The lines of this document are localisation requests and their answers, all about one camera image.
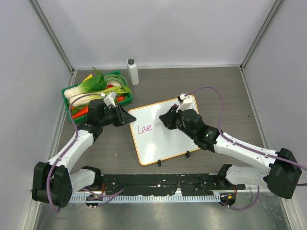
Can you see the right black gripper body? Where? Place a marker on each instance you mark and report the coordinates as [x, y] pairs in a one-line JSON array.
[[179, 121]]

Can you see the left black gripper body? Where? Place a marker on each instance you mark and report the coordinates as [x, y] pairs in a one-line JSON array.
[[113, 117]]

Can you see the orange framed whiteboard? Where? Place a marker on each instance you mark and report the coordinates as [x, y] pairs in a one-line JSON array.
[[153, 141]]

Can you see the white marker purple cap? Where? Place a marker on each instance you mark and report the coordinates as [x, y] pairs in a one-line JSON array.
[[174, 106]]

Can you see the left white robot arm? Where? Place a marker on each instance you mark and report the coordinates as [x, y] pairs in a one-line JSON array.
[[53, 182]]

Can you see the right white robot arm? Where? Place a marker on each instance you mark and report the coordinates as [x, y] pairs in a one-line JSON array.
[[278, 171]]

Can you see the orange carrot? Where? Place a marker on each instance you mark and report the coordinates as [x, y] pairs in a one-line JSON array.
[[80, 112]]

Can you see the green onion bundle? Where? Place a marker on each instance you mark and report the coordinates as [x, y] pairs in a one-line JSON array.
[[115, 80]]

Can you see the bok choy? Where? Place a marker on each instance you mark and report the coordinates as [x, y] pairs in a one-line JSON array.
[[92, 87]]

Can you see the green plastic tray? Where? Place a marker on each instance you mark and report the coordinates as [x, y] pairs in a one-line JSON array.
[[122, 99]]

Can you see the white bottle grey cap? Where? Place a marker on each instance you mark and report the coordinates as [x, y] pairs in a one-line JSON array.
[[132, 72]]

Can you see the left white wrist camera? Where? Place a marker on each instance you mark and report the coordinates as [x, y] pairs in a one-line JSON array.
[[109, 99]]

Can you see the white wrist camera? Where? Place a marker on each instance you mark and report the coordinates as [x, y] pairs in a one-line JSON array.
[[185, 102], [109, 99]]

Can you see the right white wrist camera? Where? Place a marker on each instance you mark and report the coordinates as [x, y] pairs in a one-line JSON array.
[[185, 102]]

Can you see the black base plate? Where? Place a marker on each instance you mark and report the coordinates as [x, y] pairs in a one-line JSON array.
[[190, 184]]

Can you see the white slotted cable duct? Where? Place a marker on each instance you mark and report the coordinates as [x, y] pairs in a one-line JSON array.
[[121, 199]]

